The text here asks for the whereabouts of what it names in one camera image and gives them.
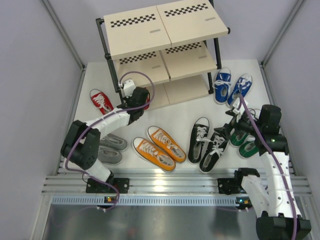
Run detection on red sneaker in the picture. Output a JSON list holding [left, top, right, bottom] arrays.
[[89, 88, 114, 115], [144, 96, 150, 111]]

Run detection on orange sneaker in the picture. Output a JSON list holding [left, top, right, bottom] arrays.
[[132, 137, 176, 172], [147, 125, 187, 164]]

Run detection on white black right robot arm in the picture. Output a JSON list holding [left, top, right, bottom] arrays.
[[216, 103, 312, 240]]

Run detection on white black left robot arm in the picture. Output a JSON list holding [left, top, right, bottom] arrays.
[[60, 87, 150, 193]]

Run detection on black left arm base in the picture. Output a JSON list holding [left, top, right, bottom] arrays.
[[85, 176, 130, 195]]

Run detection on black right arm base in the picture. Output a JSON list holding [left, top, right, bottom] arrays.
[[217, 167, 260, 195]]

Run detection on beige black shoe shelf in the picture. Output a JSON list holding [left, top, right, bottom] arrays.
[[95, 0, 230, 108]]

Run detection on right black sneaker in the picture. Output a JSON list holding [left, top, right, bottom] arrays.
[[199, 131, 228, 173]]

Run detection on black sneaker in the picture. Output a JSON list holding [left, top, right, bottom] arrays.
[[199, 131, 228, 173], [188, 117, 210, 164]]

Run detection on left green sneaker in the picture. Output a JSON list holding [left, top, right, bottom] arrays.
[[229, 107, 261, 148]]

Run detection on green sneaker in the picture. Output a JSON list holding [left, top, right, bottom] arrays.
[[229, 107, 261, 148], [238, 141, 259, 159]]

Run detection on right green sneaker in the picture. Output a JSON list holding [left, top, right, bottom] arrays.
[[238, 141, 259, 159]]

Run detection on left black sneaker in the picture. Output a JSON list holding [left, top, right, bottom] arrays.
[[188, 117, 210, 164]]

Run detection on right blue sneaker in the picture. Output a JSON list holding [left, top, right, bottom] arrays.
[[227, 74, 253, 106]]

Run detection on blue sneaker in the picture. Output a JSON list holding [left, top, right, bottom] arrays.
[[212, 67, 232, 104], [227, 74, 253, 106]]

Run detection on left blue sneaker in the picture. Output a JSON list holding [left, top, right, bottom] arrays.
[[212, 67, 232, 104]]

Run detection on upper grey sneaker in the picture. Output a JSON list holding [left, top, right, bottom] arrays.
[[99, 133, 128, 152]]

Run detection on grey sneaker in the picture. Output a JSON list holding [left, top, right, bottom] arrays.
[[97, 146, 123, 165], [99, 133, 128, 152]]

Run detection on lower grey sneaker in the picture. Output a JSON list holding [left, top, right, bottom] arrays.
[[97, 146, 123, 165]]

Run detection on grey aluminium corner post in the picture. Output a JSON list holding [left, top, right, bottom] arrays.
[[260, 0, 307, 69]]

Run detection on left grey corner post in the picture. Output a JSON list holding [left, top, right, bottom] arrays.
[[40, 0, 85, 72]]

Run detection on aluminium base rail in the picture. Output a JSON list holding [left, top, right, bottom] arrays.
[[41, 147, 312, 197]]

